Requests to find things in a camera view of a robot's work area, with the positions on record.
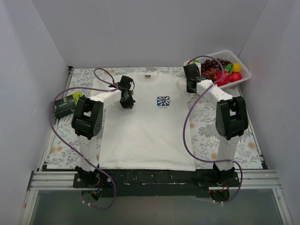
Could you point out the white t-shirt daisy print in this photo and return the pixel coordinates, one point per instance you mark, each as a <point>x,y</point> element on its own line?
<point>149,136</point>

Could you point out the white plastic fruit basket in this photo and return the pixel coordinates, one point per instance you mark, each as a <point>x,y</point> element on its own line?
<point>228,55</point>

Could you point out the red apple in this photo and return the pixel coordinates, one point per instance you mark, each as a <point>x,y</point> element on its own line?
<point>236,76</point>

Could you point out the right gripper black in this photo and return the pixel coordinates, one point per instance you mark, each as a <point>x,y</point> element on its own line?
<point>190,86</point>

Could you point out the dark purple grape bunch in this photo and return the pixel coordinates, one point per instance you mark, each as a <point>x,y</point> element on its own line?
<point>212,64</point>

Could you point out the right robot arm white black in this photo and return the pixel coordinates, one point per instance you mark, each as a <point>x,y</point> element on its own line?
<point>231,121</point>

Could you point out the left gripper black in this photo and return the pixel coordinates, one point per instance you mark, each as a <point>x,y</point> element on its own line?
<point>128,102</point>

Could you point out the yellow lemon back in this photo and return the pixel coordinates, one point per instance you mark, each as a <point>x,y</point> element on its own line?
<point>236,67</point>

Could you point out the red grape bunch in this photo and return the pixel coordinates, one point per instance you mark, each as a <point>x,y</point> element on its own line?
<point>211,73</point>

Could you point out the black green cardboard box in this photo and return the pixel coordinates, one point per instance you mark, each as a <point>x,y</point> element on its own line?
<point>66,106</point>

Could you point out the red dragon fruit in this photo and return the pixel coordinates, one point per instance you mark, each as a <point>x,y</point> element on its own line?
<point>226,78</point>

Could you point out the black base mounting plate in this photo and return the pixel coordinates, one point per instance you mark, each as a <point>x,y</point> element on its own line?
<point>125,182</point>

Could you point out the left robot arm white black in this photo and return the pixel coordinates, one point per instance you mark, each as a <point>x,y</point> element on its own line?
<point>87,123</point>

